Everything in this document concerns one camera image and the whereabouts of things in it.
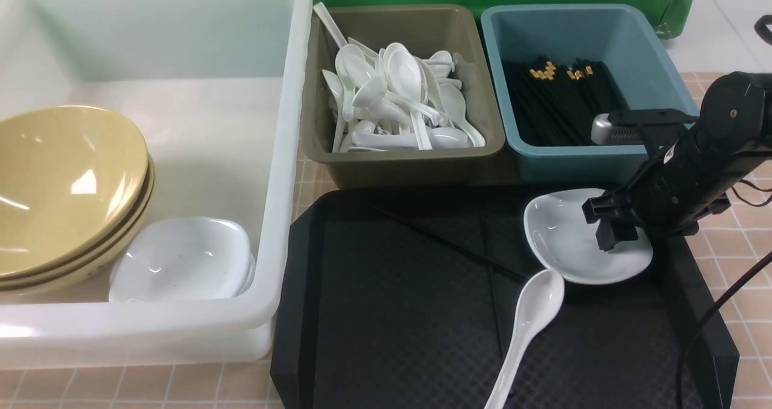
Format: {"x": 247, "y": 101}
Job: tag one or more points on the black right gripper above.
{"x": 669, "y": 194}

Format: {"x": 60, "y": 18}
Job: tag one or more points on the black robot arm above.
{"x": 736, "y": 106}

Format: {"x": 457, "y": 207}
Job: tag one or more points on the blue plastic bin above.
{"x": 615, "y": 34}

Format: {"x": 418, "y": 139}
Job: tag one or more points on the yellow noodle bowl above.
{"x": 70, "y": 175}

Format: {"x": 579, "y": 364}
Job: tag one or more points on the white square dish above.
{"x": 561, "y": 239}

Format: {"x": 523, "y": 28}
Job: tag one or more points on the large white plastic tub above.
{"x": 216, "y": 88}

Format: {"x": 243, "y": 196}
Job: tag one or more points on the black chopstick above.
{"x": 480, "y": 258}

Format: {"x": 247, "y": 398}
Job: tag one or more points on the yellow bowl in tub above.
{"x": 96, "y": 259}

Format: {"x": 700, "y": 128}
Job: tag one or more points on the olive brown plastic bin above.
{"x": 423, "y": 29}

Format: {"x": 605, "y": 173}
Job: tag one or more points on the black plastic serving tray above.
{"x": 374, "y": 315}

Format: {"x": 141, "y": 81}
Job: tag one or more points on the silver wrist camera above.
{"x": 639, "y": 126}

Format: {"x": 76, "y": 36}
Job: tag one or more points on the white ceramic soup spoon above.
{"x": 538, "y": 305}

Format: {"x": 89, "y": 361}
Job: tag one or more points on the pile of black chopsticks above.
{"x": 555, "y": 105}

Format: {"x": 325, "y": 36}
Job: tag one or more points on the pile of white spoons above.
{"x": 392, "y": 100}

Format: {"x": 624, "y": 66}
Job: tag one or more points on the white dish in tub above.
{"x": 184, "y": 259}

